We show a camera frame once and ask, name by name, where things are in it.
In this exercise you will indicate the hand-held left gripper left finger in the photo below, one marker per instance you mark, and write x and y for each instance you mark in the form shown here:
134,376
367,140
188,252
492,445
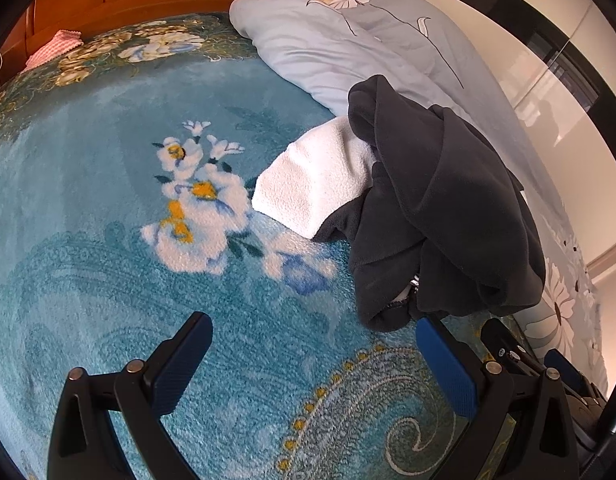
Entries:
183,366

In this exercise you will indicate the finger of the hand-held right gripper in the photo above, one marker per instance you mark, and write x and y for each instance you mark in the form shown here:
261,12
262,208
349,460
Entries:
563,364
499,336

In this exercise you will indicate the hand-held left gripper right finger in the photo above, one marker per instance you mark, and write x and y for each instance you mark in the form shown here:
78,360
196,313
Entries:
448,371

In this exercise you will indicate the dark grey fleece garment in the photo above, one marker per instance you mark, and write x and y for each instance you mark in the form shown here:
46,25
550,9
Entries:
438,200

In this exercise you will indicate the teal floral blanket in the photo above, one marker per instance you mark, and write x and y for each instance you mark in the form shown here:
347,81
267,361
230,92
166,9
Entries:
113,200

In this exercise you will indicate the glossy white wardrobe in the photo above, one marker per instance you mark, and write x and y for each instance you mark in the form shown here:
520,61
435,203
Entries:
538,15

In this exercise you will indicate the pink knitted cloth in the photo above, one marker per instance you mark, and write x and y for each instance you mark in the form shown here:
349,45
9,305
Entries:
55,49

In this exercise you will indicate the light blue daisy duvet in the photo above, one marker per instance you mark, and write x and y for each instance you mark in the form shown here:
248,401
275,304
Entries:
308,45

